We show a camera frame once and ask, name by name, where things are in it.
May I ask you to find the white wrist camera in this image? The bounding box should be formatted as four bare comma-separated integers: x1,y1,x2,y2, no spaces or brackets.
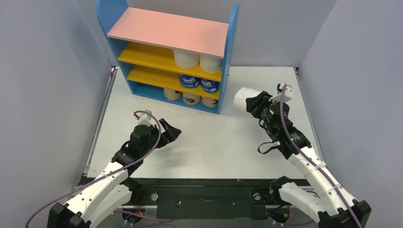
134,110,153,126
269,83,294,103

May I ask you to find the plain white toilet roll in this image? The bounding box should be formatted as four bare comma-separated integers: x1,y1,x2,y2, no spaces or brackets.
200,55,223,74

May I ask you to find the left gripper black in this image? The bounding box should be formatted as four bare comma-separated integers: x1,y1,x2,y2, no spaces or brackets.
141,119,181,156

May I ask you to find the blue roll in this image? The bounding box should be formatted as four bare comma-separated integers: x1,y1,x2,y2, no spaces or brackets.
200,78,220,94
178,74,200,88

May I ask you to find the brown cartoon roll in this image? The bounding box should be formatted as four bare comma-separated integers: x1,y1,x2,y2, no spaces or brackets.
182,92,202,105
163,88,182,101

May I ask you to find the blue roll back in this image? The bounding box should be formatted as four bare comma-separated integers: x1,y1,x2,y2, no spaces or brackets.
178,74,200,88

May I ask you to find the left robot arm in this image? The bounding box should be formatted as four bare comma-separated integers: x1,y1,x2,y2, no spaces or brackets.
47,119,182,228

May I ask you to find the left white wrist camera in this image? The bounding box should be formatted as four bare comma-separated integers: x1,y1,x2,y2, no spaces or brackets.
134,110,153,126

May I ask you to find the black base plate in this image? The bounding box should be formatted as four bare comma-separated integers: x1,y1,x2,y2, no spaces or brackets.
124,179,281,220

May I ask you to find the blue roll front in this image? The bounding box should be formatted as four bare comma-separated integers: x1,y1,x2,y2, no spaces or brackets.
200,78,220,94

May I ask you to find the blue pink yellow shelf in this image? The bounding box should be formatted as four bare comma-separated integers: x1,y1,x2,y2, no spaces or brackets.
96,0,240,114

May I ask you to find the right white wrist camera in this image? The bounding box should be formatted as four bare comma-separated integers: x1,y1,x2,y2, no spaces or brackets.
269,83,294,103

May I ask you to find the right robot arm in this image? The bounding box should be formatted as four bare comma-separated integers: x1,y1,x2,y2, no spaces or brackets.
234,89,371,228

